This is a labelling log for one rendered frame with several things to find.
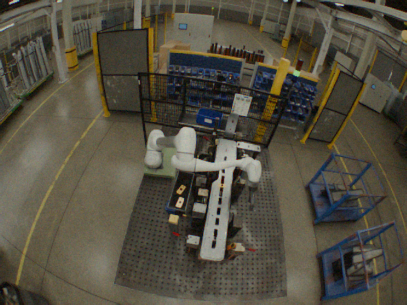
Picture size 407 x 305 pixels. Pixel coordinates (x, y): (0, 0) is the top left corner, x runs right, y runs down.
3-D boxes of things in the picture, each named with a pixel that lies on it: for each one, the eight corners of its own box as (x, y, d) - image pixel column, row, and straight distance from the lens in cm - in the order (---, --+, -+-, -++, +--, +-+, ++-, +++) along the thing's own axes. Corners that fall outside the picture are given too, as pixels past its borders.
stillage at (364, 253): (358, 244, 403) (395, 219, 354) (364, 281, 402) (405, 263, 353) (315, 254, 317) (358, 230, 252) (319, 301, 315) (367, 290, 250)
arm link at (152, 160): (146, 166, 207) (141, 167, 186) (149, 150, 206) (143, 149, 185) (161, 169, 204) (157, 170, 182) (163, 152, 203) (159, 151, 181)
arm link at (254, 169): (261, 181, 149) (257, 174, 160) (264, 163, 142) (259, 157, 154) (249, 182, 146) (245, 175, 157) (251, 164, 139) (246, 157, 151)
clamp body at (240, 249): (235, 262, 182) (247, 253, 148) (219, 260, 179) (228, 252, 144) (235, 252, 184) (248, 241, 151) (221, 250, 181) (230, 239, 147)
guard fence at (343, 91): (301, 143, 458) (337, 68, 391) (299, 139, 468) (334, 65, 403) (331, 149, 520) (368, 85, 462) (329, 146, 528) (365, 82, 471)
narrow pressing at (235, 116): (232, 137, 226) (239, 114, 206) (223, 135, 225) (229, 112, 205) (232, 137, 226) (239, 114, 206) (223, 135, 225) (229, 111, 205)
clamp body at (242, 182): (237, 203, 205) (247, 186, 176) (226, 201, 202) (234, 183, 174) (238, 196, 209) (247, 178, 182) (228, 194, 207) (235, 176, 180)
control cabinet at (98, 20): (73, 48, 1498) (70, 18, 1478) (77, 46, 1537) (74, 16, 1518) (98, 45, 1349) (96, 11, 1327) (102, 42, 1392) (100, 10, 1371)
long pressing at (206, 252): (226, 262, 149) (226, 261, 148) (197, 257, 147) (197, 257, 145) (236, 141, 223) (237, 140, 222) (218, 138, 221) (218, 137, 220)
